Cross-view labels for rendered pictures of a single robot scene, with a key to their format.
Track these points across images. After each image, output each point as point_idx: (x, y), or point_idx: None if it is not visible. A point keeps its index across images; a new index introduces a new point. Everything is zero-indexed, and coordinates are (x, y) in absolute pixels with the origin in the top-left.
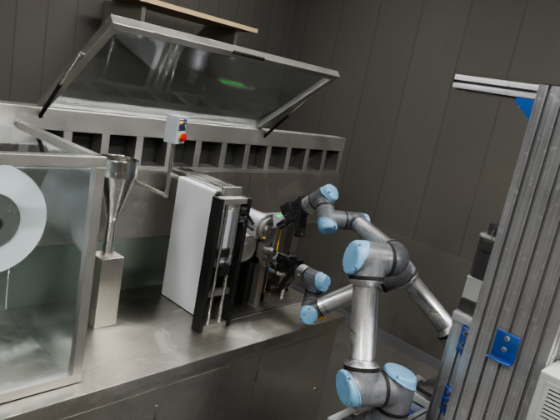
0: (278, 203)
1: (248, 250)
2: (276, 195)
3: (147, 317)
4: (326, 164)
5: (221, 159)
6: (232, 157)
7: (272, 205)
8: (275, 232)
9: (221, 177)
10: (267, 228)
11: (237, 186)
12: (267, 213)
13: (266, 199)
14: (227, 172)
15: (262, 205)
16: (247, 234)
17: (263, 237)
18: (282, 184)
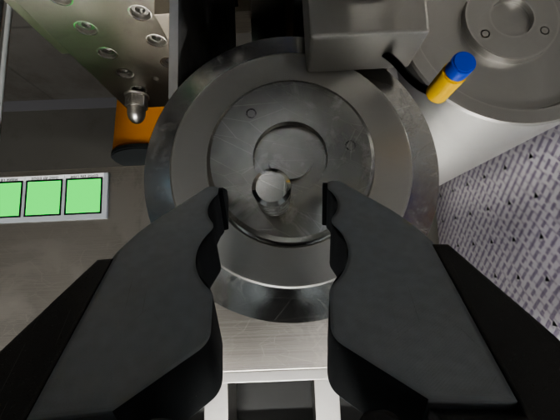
0: (12, 256)
1: (477, 1)
2: (32, 288)
3: None
4: None
5: (332, 411)
6: (239, 395)
7: (47, 249)
8: (221, 142)
9: (319, 345)
10: (360, 187)
11: (233, 317)
12: (68, 218)
13: (82, 271)
14: (297, 367)
15: (98, 248)
16: (510, 136)
17: (446, 97)
18: (3, 332)
